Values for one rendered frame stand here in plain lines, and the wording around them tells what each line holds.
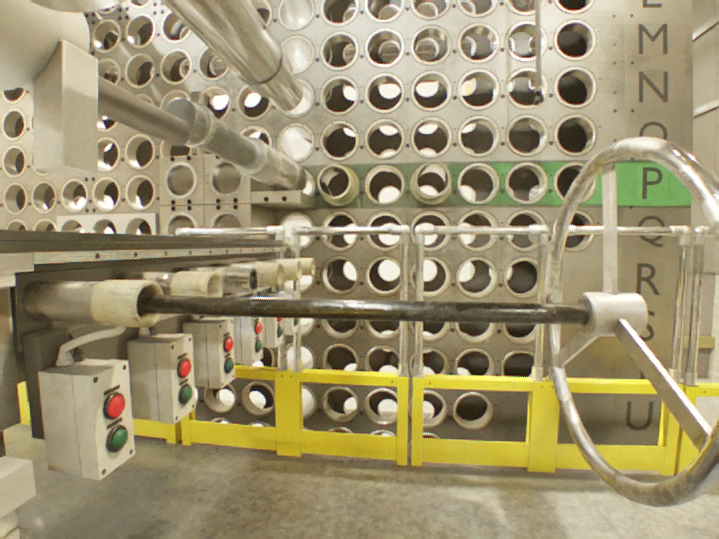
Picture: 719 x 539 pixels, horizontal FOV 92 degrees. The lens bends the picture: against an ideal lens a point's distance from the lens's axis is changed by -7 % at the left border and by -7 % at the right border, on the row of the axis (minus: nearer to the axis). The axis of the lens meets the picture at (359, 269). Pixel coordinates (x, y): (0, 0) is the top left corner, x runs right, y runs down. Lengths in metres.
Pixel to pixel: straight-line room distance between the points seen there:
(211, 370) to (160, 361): 0.19
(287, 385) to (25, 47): 1.38
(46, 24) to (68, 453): 0.70
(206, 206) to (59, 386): 1.74
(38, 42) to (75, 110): 0.12
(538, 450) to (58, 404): 1.62
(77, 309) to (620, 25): 2.92
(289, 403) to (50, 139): 1.30
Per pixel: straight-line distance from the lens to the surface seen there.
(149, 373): 0.77
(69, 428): 0.66
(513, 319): 0.45
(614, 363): 2.75
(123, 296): 0.55
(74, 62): 0.91
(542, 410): 1.74
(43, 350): 0.67
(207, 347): 0.90
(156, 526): 1.61
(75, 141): 0.87
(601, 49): 2.85
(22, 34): 0.88
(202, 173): 2.32
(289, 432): 1.80
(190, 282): 0.70
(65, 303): 0.62
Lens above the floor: 0.94
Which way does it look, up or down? 4 degrees down
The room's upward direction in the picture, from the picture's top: straight up
